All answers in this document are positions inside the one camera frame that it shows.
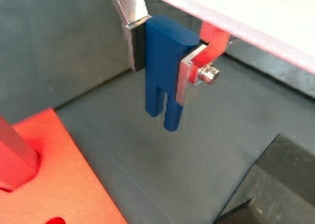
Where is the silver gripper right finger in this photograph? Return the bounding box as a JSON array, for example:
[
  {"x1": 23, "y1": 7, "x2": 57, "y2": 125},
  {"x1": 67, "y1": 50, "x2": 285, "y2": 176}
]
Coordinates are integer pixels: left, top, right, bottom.
[{"x1": 176, "y1": 22, "x2": 229, "y2": 105}]

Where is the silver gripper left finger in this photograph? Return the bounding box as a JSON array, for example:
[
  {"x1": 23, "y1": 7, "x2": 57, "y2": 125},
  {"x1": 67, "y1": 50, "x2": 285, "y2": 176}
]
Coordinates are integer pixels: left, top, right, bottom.
[{"x1": 111, "y1": 0, "x2": 150, "y2": 72}]

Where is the blue two-pronged square-circle object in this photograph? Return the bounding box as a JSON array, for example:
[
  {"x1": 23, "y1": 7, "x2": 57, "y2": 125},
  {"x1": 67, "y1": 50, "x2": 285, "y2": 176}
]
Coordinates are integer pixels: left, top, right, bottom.
[{"x1": 145, "y1": 16, "x2": 198, "y2": 131}]

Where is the red fixture block with holes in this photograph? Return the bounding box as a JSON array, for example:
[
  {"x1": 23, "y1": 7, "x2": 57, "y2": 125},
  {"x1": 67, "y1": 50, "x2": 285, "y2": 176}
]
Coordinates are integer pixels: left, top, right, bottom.
[{"x1": 0, "y1": 109, "x2": 127, "y2": 224}]

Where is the black curved holder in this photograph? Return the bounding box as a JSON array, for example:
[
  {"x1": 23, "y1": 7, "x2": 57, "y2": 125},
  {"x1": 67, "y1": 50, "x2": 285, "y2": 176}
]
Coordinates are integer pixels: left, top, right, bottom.
[{"x1": 212, "y1": 135, "x2": 315, "y2": 224}]

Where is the tall red hexagonal peg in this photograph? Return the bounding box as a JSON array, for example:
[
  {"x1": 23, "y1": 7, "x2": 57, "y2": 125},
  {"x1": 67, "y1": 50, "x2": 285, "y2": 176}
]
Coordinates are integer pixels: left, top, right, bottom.
[{"x1": 0, "y1": 116, "x2": 39, "y2": 192}]

